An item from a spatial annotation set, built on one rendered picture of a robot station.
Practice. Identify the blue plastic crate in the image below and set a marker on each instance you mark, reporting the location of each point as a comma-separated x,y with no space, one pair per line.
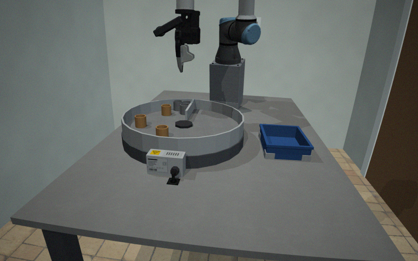
284,142

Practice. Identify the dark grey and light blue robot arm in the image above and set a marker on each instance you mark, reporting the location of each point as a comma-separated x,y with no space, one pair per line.
243,29

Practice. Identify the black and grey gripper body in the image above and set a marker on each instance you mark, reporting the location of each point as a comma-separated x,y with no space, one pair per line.
188,30

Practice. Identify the bronze bushing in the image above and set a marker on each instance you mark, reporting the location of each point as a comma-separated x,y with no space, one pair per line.
166,110
140,121
162,130

